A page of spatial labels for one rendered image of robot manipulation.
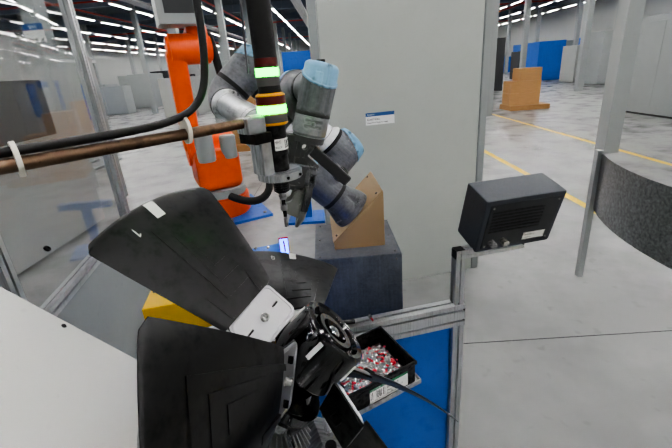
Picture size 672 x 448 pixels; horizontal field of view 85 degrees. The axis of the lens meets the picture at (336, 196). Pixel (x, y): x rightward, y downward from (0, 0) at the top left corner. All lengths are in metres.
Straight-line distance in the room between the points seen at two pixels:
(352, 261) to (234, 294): 0.73
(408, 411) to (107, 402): 1.09
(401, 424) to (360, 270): 0.59
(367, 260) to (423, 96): 1.56
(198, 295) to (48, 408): 0.21
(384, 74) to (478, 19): 0.71
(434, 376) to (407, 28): 1.97
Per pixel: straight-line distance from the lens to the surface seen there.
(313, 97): 0.77
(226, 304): 0.60
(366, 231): 1.30
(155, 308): 1.07
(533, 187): 1.23
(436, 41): 2.64
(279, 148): 0.56
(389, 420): 1.53
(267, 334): 0.60
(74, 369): 0.68
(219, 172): 4.39
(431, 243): 2.94
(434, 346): 1.37
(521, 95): 12.97
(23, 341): 0.68
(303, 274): 0.82
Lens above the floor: 1.61
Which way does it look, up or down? 19 degrees down
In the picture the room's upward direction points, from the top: 4 degrees counter-clockwise
